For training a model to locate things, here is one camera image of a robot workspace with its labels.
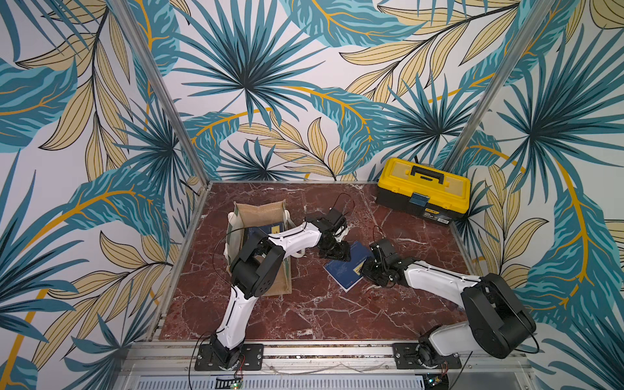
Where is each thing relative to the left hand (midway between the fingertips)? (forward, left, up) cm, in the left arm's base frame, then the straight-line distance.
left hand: (344, 261), depth 91 cm
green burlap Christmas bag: (+9, +28, +14) cm, 32 cm away
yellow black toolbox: (+25, -32, +13) cm, 43 cm away
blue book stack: (-4, -1, -3) cm, 5 cm away
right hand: (-3, -6, -2) cm, 7 cm away
